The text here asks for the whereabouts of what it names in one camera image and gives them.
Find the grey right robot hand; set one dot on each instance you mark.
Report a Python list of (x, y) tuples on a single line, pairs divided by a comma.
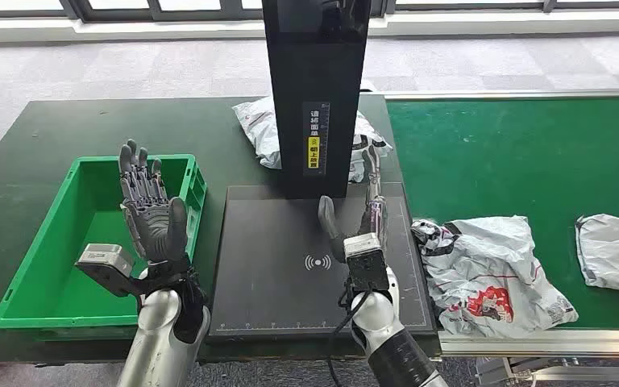
[(376, 213)]

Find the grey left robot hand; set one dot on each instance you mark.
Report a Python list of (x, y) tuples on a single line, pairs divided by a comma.
[(154, 229)]

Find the grey parcel with red cartoon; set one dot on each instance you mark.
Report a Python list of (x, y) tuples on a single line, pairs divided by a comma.
[(480, 267)]

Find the plain grey parcel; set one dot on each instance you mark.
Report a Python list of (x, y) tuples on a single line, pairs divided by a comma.
[(614, 251)]

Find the black inbound scanning machine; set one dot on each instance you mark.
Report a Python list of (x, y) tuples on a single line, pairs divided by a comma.
[(288, 256)]

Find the green conveyor belt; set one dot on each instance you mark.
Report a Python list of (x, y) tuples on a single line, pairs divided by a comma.
[(501, 160)]

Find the white grey plastic parcel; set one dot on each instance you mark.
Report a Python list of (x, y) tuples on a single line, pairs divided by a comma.
[(259, 133)]

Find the green plastic crate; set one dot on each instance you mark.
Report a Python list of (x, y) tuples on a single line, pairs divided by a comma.
[(74, 277)]

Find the thin aluminium conveyor rail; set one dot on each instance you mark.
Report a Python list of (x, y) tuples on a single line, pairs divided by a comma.
[(501, 94)]

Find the dark window frame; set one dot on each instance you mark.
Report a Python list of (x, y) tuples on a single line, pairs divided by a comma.
[(117, 15)]

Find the wide aluminium conveyor rail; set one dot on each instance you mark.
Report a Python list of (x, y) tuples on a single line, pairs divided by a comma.
[(555, 342)]

